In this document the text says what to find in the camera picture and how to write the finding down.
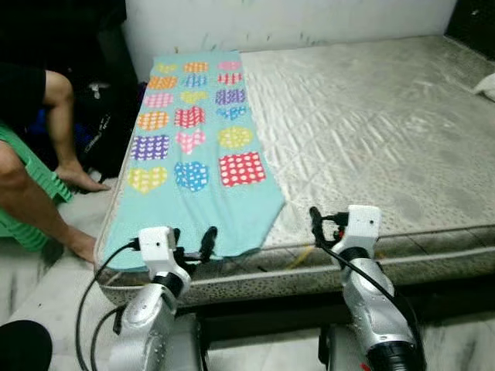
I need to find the teal blanket with colourful hearts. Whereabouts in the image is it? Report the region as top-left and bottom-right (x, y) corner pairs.
(97, 51), (288, 272)

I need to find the grey left robot leg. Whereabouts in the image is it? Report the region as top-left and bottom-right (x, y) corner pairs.
(165, 313), (207, 371)

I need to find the grey robot leg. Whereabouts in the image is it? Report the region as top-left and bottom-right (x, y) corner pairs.
(165, 313), (207, 371)
(319, 323), (366, 371)

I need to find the grey patterned quilted mattress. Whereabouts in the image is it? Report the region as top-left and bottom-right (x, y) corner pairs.
(93, 35), (495, 308)

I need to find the grey right robot leg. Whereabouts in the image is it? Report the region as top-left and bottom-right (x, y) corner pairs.
(319, 323), (366, 371)

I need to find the black bag with white print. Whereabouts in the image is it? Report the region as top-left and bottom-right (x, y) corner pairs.
(72, 76), (142, 183)

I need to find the green plastic stool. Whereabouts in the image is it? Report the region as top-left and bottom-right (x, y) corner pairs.
(0, 124), (75, 253)

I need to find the dark tufted headboard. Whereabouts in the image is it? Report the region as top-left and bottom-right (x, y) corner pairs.
(445, 0), (495, 60)

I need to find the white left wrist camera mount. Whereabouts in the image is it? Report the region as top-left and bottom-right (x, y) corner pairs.
(138, 226), (193, 288)

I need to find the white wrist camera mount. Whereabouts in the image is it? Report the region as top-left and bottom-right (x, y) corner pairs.
(138, 226), (193, 288)
(340, 205), (383, 260)

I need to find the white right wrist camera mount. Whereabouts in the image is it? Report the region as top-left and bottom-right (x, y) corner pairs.
(340, 205), (383, 260)

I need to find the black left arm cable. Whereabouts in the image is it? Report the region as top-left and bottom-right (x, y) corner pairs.
(75, 238), (142, 371)
(90, 305), (129, 371)

